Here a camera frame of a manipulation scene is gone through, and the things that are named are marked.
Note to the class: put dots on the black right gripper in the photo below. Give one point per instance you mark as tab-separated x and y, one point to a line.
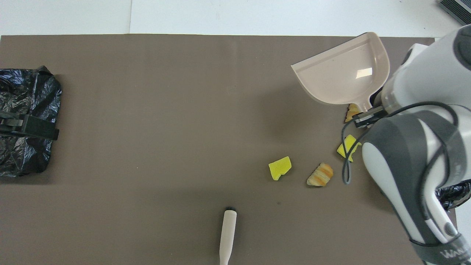
377	100

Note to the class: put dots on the striped orange croissant piece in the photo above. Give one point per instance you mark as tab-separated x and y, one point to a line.
321	175
352	110

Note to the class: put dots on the yellow sponge piece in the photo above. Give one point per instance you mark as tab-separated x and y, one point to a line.
351	142
279	168

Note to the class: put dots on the beige plastic dustpan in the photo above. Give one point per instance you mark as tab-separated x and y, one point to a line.
342	73

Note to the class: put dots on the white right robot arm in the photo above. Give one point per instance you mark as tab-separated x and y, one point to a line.
423	73

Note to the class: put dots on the black bag-lined bin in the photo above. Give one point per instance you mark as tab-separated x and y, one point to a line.
33	158
456	193

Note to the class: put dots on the grey ribbed device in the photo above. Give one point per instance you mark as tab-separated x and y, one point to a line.
458	9

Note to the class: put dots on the brown table mat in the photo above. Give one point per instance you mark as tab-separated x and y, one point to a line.
184	92

